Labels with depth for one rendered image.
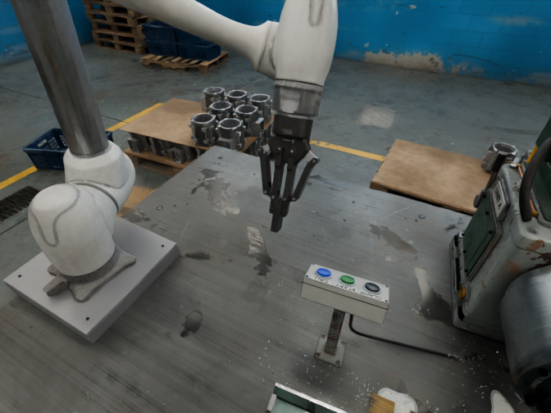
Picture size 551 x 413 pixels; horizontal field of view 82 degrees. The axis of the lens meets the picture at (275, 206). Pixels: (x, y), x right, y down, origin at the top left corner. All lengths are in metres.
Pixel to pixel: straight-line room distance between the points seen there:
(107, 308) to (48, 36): 0.66
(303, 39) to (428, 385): 0.80
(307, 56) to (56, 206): 0.65
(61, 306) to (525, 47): 5.80
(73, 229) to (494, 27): 5.58
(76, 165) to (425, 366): 1.04
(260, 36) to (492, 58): 5.30
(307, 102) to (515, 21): 5.31
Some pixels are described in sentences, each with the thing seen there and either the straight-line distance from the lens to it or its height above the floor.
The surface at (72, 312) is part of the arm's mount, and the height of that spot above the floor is 0.85.
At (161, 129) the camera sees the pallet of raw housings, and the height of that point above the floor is 0.35.
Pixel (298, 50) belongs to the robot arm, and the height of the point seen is 1.46.
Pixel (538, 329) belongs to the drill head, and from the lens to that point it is 0.73.
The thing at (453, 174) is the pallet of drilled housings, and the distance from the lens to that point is 2.94.
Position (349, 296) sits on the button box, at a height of 1.07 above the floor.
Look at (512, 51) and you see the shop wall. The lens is 5.89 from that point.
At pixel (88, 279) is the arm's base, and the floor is 0.89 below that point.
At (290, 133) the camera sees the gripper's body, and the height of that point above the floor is 1.33.
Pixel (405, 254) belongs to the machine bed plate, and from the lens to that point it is 1.15.
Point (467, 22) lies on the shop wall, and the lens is 5.78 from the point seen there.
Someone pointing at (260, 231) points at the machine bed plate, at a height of 0.80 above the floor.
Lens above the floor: 1.60
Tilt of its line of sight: 41 degrees down
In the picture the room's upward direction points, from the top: straight up
